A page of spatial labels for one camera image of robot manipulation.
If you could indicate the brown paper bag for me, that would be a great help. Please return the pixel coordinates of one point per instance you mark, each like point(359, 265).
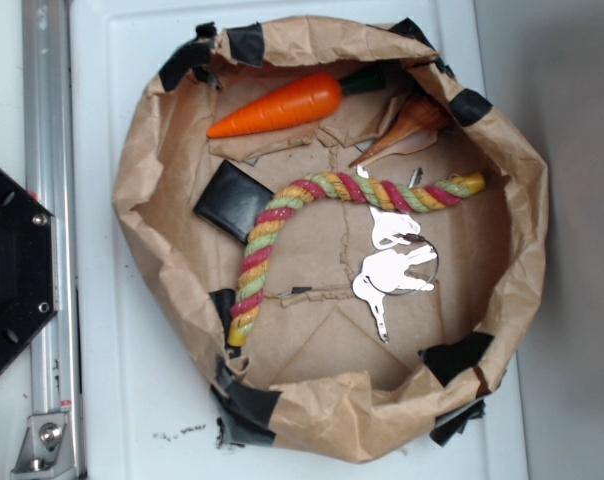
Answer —
point(292, 356)

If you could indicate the black square block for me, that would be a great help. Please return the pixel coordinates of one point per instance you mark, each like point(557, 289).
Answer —
point(232, 200)

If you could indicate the silver key bunch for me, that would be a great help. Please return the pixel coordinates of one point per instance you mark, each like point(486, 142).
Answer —
point(398, 247)

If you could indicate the orange toy carrot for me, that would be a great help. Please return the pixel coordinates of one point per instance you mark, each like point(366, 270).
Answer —
point(302, 101)

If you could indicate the orange spiral seashell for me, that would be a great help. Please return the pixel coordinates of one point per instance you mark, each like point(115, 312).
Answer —
point(414, 129)

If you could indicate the white plastic tray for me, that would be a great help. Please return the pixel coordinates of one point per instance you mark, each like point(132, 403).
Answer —
point(148, 413)

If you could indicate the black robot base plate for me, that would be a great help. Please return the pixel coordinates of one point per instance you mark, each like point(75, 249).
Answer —
point(27, 298)

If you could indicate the aluminium extrusion rail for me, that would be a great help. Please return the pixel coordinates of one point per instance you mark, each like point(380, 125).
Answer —
point(55, 351)

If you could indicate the metal corner bracket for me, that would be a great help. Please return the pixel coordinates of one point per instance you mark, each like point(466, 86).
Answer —
point(46, 451)

